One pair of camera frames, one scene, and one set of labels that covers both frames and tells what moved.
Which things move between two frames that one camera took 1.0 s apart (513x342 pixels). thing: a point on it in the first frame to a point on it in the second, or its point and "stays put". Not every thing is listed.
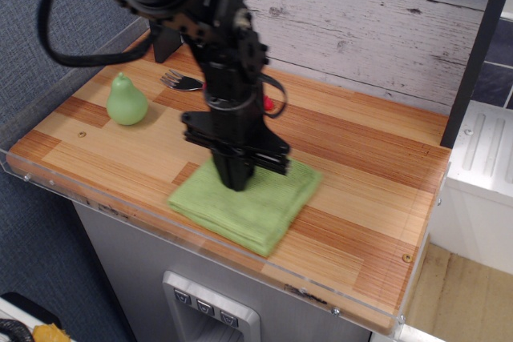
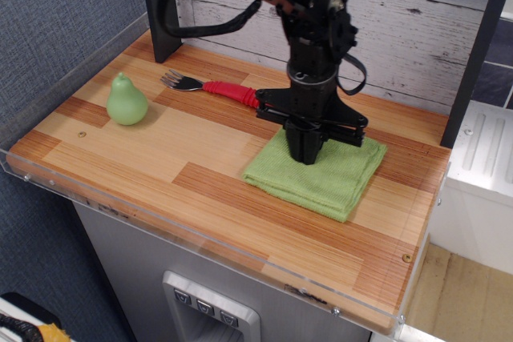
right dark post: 478,63 stays put
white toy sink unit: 474,220 stays put
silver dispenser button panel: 199,313 stays put
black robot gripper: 236,122 to 313,98
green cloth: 260,215 to 332,186
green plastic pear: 125,106 stays put
